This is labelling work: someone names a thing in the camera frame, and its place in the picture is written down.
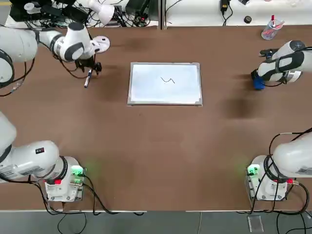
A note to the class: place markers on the blue whiteboard eraser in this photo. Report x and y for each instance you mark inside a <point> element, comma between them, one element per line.
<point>259,84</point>

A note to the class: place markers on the aluminium frame post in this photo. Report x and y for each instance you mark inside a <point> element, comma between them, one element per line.
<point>162,14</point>

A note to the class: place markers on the silver-framed whiteboard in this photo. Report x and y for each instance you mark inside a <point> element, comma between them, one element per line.
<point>146,85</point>

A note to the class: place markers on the red marker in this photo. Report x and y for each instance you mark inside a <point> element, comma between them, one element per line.
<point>273,19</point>

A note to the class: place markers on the black tape roll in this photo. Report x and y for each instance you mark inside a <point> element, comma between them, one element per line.
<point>245,20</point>

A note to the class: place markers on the white marker blue cap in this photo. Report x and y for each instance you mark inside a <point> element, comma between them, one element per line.
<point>87,81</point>

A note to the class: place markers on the white desk lamp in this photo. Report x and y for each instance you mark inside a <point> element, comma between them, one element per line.
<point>104,12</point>

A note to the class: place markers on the black power adapter yellow label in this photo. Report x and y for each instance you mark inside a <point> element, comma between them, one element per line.
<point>223,6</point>

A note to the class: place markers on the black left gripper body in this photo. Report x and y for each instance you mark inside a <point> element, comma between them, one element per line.
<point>87,63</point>

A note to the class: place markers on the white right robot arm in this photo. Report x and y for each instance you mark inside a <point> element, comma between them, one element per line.
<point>292,156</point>

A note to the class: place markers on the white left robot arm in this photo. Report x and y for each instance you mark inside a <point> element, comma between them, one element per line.
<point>22,44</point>

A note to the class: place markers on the clear plastic pen cup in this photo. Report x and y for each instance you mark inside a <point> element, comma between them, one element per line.
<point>269,34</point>

